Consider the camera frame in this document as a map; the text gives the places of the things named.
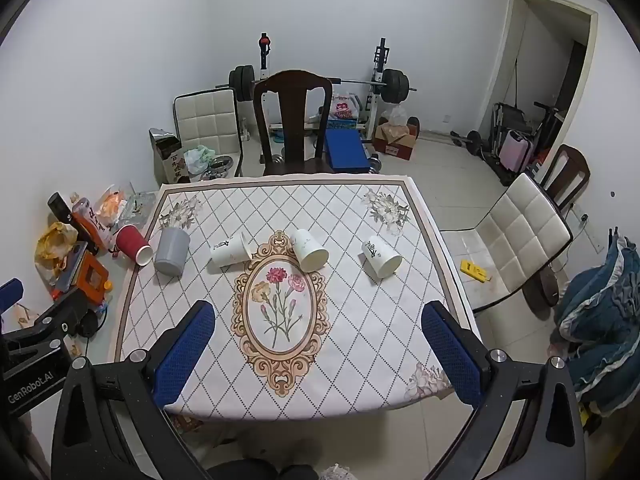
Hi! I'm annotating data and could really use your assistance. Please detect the red and white plastic bag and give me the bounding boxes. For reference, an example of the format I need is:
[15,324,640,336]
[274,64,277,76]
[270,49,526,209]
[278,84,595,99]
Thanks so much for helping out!
[327,92,362,122]

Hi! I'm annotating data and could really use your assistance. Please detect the red and white packet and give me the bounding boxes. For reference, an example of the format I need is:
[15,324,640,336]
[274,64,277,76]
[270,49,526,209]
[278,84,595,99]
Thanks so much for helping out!
[71,199,115,251]

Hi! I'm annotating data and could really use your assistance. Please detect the metal bowl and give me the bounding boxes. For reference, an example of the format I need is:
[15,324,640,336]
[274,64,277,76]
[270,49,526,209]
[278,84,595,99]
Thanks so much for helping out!
[202,156,237,181]

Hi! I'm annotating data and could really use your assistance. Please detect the brown cardboard box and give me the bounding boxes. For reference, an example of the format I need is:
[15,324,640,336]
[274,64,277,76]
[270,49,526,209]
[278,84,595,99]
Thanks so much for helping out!
[374,117,421,162]

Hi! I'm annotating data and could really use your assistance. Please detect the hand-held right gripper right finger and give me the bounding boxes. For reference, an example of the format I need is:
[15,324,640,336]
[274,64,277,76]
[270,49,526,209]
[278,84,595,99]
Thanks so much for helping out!
[421,301,587,480]

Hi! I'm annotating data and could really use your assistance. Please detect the grey cup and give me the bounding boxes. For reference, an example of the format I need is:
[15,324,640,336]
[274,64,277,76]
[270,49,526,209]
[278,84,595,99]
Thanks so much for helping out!
[153,226,192,277]

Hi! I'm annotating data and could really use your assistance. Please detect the small black barbell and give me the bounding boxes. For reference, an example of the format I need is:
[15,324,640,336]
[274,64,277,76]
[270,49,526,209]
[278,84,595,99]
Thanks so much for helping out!
[450,130,485,152]

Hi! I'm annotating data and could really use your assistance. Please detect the pink suitcase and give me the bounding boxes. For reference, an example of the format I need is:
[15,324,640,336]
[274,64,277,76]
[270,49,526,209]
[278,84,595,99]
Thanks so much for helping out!
[500,129,537,172]

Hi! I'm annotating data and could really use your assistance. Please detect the red paper cup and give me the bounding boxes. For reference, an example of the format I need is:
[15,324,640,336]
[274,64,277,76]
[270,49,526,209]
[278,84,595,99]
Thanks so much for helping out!
[115,225,152,267]

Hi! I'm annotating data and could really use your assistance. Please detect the orange plastic bag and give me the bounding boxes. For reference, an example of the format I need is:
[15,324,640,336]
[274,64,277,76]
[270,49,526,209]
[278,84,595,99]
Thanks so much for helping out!
[95,186,126,231]

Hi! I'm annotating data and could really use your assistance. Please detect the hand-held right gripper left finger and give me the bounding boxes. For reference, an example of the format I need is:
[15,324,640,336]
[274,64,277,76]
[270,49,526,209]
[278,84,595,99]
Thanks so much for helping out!
[51,300,217,480]

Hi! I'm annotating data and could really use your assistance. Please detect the white padded chair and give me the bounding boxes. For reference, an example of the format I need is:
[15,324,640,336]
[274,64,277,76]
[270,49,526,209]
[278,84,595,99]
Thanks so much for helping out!
[172,87,246,179]
[440,172,575,314]

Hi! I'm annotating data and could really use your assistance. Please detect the dark wooden chair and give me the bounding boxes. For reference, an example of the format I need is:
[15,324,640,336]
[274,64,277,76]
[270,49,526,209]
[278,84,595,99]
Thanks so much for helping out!
[537,143,592,217]
[252,70,334,177]

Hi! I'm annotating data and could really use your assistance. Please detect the yellow plastic bag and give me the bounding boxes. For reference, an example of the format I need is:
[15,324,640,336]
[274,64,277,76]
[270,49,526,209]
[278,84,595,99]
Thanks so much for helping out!
[34,222,80,271]

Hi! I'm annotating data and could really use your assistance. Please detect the floral printed tablecloth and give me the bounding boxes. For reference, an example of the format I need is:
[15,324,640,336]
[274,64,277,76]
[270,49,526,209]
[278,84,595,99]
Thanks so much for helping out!
[114,174,483,422]

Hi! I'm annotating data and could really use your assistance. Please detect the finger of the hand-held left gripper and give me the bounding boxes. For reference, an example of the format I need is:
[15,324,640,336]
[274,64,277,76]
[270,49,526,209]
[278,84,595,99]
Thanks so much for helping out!
[0,292,88,356]
[0,277,25,315]

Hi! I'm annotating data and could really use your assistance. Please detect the black barbell with plates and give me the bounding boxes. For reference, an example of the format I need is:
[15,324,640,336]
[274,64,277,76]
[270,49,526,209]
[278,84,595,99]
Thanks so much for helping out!
[228,65,418,104]

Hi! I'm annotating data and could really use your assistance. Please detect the blue denim clothes pile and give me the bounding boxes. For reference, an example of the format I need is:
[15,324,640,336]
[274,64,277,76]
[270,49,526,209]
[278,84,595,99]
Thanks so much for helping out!
[550,232,640,418]

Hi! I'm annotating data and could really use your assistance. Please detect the white paper cup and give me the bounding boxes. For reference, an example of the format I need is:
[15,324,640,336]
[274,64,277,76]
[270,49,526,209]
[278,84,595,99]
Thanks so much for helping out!
[291,228,330,271]
[361,235,403,281]
[207,232,252,275]

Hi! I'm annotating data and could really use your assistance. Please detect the blue flat box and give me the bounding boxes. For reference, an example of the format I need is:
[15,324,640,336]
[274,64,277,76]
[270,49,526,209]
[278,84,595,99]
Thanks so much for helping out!
[323,129,372,172]

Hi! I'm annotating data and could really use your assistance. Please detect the folded metal cart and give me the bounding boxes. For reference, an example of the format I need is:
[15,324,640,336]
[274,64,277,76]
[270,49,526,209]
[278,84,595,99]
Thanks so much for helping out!
[490,101,531,161]

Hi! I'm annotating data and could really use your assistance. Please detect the white bench press rack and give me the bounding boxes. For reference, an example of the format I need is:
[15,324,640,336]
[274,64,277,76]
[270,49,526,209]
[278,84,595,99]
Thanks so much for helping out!
[256,32,392,142]

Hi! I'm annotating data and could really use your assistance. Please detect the dark printed carton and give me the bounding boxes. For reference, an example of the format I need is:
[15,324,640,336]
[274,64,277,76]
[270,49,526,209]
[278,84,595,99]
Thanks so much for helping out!
[148,127,191,186]

